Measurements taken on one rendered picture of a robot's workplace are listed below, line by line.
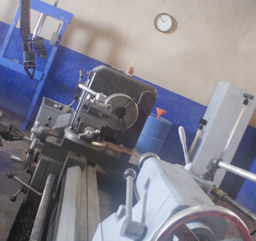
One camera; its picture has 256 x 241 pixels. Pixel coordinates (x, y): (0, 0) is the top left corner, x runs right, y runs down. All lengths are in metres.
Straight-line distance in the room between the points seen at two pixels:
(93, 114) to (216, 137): 4.08
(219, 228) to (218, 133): 5.13
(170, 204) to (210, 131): 5.11
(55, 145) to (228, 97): 4.32
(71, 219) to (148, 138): 4.26
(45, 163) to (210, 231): 1.25
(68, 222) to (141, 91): 1.64
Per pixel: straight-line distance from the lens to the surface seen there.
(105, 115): 2.16
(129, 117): 2.50
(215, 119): 5.88
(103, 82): 2.66
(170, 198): 0.83
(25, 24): 2.01
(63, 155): 1.93
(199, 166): 5.99
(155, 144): 5.50
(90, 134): 1.84
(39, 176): 1.92
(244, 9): 6.59
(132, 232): 0.83
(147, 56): 6.02
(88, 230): 1.25
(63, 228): 1.20
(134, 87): 2.68
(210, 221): 0.83
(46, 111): 4.66
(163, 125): 5.46
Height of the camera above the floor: 1.38
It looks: 6 degrees down
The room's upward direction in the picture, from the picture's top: 23 degrees clockwise
